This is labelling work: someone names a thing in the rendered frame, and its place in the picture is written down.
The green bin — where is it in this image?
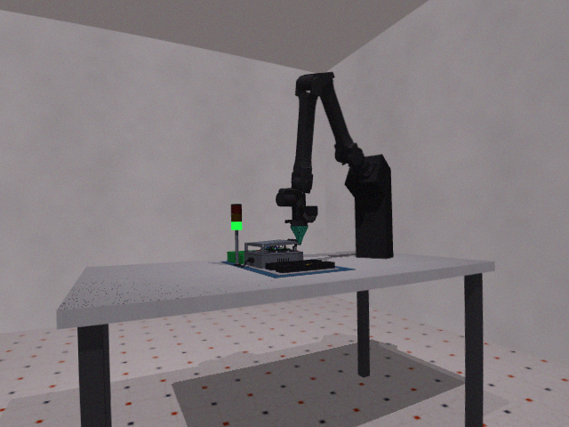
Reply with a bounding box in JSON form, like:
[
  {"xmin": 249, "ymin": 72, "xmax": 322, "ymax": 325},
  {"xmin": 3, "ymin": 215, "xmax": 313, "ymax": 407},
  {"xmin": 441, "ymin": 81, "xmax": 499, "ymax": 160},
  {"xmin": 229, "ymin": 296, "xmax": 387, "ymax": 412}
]
[{"xmin": 228, "ymin": 250, "xmax": 258, "ymax": 264}]

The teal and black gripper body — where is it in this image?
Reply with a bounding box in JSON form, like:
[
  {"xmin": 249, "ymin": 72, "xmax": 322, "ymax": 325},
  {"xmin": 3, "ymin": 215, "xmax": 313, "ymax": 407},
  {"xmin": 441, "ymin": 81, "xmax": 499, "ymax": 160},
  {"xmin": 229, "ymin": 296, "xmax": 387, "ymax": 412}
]
[{"xmin": 284, "ymin": 205, "xmax": 309, "ymax": 226}]

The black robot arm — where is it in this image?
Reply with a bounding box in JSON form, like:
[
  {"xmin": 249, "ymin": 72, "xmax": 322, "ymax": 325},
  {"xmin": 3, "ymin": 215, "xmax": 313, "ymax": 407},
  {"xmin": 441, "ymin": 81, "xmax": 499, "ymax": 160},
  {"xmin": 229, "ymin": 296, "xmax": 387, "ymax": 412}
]
[{"xmin": 276, "ymin": 72, "xmax": 377, "ymax": 222}]

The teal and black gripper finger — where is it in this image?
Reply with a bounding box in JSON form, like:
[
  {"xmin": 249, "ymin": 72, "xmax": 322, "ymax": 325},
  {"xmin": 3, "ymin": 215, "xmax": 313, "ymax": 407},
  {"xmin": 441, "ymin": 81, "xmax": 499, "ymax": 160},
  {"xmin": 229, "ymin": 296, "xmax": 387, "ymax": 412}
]
[
  {"xmin": 301, "ymin": 226, "xmax": 309, "ymax": 242},
  {"xmin": 291, "ymin": 226, "xmax": 303, "ymax": 244}
]

